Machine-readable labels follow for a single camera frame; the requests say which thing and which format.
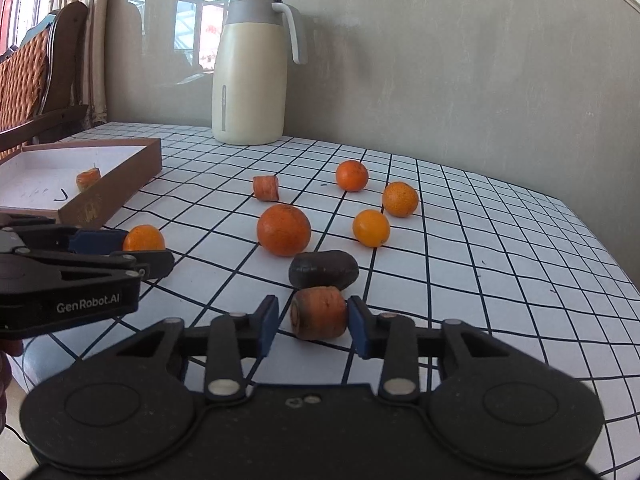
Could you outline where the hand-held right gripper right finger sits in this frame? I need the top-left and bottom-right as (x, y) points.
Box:
(347, 295), (506, 403)

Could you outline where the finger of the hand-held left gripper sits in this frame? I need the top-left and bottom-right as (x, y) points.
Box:
(0, 212), (130, 257)
(0, 249), (176, 283)

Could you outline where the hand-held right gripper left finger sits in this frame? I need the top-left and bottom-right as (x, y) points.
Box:
(115, 295), (279, 403)

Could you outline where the small orange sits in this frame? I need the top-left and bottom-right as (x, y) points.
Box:
(352, 209), (391, 248)
(122, 224), (166, 253)
(382, 181), (420, 218)
(335, 159), (370, 192)

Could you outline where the carrot piece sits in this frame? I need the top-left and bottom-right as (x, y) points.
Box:
(290, 286), (348, 341)
(252, 175), (281, 202)
(76, 167), (102, 192)

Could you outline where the white tray with brown rim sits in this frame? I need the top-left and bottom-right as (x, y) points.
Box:
(0, 137), (163, 228)

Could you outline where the person's left hand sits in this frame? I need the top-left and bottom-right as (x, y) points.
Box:
(0, 338), (25, 431)

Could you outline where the carrot top piece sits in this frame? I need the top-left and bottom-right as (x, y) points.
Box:
(76, 167), (102, 192)

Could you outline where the dark purple root vegetable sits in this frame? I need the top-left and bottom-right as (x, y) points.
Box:
(288, 250), (359, 292)

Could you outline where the large orange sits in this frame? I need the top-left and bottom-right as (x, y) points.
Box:
(256, 203), (312, 257)

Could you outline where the checked tablecloth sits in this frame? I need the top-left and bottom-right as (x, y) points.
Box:
(10, 121), (637, 480)

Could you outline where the wooden sofa with orange cushion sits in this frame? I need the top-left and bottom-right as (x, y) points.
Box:
(0, 1), (91, 161)

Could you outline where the beige curtain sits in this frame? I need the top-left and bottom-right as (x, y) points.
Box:
(47, 0), (113, 128)

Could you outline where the cream thermos jug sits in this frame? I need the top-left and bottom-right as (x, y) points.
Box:
(211, 0), (308, 146)

